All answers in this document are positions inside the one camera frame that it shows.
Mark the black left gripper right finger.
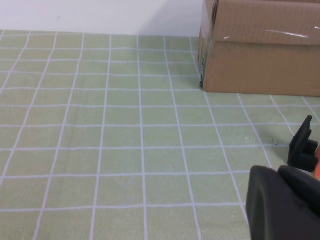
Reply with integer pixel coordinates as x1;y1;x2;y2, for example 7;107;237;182
278;165;320;215

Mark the orange cube block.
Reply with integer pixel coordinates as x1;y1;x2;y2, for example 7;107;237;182
314;146;320;180

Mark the black plastic bracket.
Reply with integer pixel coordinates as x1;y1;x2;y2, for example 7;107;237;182
287;115;319;173

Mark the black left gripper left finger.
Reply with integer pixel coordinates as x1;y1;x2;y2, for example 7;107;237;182
246;166;320;240

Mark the brown cardboard box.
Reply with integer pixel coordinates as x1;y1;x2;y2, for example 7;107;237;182
197;0;320;97

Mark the green checked tablecloth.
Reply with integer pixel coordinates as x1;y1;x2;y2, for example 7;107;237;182
0;29;320;240

